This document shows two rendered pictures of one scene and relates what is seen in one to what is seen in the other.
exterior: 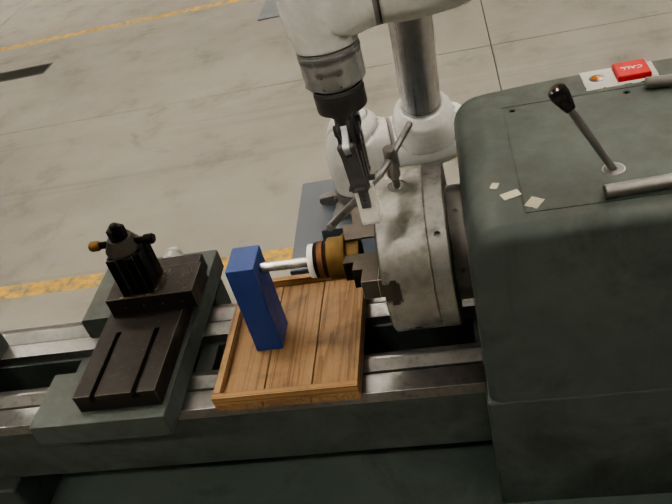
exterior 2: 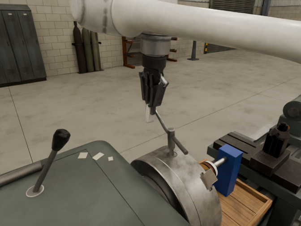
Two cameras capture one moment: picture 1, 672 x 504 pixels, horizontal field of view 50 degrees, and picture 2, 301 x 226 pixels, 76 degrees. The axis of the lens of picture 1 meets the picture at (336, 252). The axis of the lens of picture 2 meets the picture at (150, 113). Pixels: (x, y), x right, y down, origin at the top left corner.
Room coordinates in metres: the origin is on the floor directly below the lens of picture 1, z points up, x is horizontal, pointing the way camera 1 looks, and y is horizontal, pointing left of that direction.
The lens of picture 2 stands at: (1.34, -0.55, 1.60)
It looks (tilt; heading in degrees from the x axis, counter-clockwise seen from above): 26 degrees down; 128
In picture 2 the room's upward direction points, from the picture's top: straight up
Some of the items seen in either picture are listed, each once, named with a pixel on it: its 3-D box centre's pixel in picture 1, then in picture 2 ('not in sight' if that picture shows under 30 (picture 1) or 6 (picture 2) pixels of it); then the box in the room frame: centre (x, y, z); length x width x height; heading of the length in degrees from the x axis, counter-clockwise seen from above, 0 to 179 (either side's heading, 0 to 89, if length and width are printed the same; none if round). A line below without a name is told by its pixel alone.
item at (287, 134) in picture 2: (121, 242); (281, 132); (1.34, 0.44, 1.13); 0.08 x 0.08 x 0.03
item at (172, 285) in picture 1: (157, 289); (269, 158); (1.33, 0.41, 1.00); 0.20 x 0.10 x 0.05; 76
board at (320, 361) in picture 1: (295, 334); (215, 194); (1.18, 0.13, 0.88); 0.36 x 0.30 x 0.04; 166
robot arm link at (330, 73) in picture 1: (332, 65); (155, 44); (0.98, -0.07, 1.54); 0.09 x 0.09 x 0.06
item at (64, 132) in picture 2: (561, 97); (61, 140); (0.98, -0.40, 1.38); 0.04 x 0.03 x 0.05; 76
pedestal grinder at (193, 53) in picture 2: not in sight; (194, 46); (-2.75, 7.79, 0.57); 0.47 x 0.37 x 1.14; 76
